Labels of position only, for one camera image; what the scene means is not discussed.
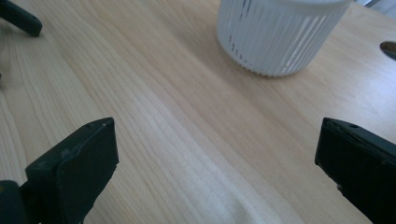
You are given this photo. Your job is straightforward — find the dark table cable hole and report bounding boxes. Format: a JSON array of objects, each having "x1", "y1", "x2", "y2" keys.
[{"x1": 379, "y1": 40, "x2": 396, "y2": 62}]

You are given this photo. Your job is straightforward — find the white slotted plastic basket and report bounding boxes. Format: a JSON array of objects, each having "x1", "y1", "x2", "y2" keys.
[{"x1": 216, "y1": 0, "x2": 353, "y2": 77}]

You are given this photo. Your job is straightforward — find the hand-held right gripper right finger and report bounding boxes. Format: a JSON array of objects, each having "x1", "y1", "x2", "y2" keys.
[{"x1": 315, "y1": 117, "x2": 396, "y2": 224}]

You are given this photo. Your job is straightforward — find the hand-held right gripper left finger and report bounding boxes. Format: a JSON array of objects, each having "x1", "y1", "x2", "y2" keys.
[{"x1": 25, "y1": 117, "x2": 120, "y2": 224}]

